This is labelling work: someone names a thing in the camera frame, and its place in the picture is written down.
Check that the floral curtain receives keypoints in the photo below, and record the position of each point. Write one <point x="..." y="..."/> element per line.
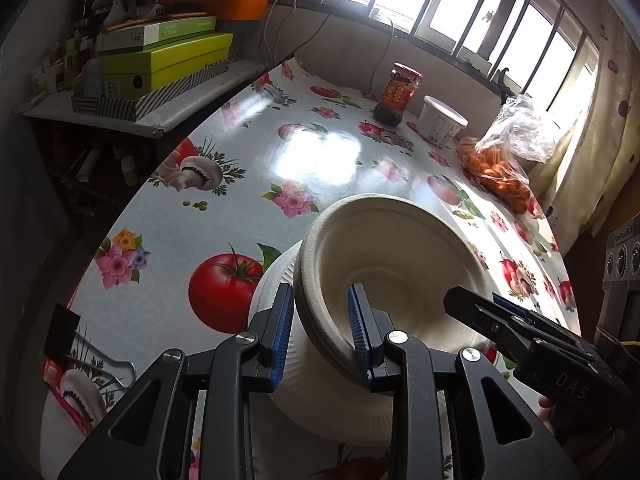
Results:
<point x="600" y="135"/>

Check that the lime green box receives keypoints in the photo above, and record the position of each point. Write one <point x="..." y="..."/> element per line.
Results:
<point x="165" y="62"/>

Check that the black hair brush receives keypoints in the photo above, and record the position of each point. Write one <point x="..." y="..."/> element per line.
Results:
<point x="180" y="9"/>

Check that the striped cardboard box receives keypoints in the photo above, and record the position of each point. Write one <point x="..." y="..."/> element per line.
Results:
<point x="165" y="104"/>

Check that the red label sauce jar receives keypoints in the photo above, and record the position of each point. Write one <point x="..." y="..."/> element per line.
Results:
<point x="397" y="92"/>

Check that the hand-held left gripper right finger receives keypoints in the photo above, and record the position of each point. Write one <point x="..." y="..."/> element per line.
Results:
<point x="359" y="330"/>

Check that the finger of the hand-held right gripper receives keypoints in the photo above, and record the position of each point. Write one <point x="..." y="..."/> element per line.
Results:
<point x="520" y="312"/>
<point x="480" y="315"/>

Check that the clear bag of oranges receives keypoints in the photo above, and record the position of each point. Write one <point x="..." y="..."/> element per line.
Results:
<point x="505" y="160"/>

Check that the orange tray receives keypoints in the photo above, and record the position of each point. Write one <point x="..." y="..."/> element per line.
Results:
<point x="240" y="5"/>

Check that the window grille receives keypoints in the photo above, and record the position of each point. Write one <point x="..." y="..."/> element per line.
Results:
<point x="475" y="15"/>

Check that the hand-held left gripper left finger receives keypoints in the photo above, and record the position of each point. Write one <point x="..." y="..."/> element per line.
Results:
<point x="282" y="340"/>

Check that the white plastic tub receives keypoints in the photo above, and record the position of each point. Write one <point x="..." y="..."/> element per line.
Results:
<point x="441" y="120"/>

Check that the black binder clip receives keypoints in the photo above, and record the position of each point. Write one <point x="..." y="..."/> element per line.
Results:
<point x="60" y="332"/>

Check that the vegetable print tablecloth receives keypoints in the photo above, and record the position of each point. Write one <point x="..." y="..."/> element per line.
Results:
<point x="325" y="160"/>

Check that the person's right hand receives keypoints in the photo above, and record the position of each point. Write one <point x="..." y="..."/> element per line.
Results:
<point x="546" y="402"/>

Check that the cluster of small bottles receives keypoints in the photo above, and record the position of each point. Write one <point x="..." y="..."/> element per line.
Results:
<point x="65" y="65"/>

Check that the grey side shelf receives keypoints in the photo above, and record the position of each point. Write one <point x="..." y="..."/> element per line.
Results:
<point x="200" y="99"/>

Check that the flat green white box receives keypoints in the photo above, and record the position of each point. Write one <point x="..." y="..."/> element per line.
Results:
<point x="165" y="30"/>

